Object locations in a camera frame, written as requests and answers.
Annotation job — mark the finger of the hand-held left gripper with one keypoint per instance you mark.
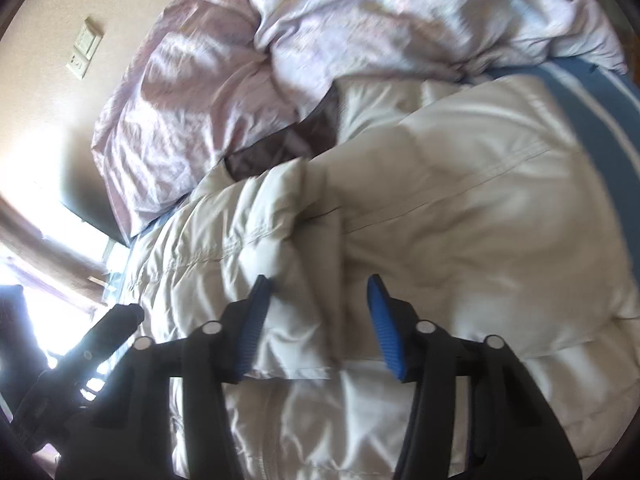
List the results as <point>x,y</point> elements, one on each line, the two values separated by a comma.
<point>112,327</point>

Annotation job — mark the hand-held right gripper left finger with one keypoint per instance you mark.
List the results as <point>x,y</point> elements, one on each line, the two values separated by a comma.
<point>254,325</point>

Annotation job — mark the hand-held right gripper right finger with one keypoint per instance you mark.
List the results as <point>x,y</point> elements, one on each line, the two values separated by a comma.
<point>387,332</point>

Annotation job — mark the beige puffer jacket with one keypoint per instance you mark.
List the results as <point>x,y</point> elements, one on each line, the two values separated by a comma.
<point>450,210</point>

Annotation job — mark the bright window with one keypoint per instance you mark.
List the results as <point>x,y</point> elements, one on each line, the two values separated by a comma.
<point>55,280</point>

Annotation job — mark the dark headboard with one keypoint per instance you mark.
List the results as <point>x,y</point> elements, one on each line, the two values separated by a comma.
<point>97,205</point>

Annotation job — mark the pink pillow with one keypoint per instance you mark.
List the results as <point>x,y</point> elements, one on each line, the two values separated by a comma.
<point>175,110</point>

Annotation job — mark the blue white striped bedsheet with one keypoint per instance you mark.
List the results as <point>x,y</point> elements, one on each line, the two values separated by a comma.
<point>590,110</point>

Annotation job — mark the pink floral duvet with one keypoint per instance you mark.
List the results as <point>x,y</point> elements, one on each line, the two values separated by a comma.
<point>375,20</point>

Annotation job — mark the beige wall switch plate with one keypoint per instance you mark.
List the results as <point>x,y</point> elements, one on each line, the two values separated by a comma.
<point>85,47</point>

